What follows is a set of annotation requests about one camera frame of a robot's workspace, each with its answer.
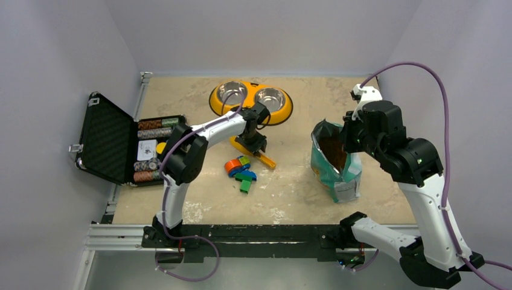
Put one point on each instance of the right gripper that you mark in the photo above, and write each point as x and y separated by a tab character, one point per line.
349	124

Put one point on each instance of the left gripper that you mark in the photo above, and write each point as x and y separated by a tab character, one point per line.
260	144

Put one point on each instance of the yellow plastic scoop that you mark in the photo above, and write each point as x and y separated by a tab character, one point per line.
264	159

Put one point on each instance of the green dog food bag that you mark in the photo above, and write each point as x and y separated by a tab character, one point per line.
337	171

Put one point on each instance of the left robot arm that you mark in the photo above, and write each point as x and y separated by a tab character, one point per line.
184	153

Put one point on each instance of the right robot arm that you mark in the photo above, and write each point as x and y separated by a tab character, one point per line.
436	257

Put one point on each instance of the yellow double pet bowl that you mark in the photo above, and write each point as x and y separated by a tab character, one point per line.
229	94

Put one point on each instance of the blue toy brick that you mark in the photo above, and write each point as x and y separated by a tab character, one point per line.
248	175

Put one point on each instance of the orange blue toy truck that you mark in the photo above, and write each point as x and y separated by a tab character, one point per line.
237	165

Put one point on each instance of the green toy brick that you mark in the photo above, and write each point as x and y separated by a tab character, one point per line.
244	184

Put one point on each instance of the black poker chip case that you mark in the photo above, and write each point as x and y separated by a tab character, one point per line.
119	149

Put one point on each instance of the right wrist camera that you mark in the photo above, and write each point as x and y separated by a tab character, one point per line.
362	96

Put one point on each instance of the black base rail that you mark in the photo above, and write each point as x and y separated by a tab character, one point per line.
325	243

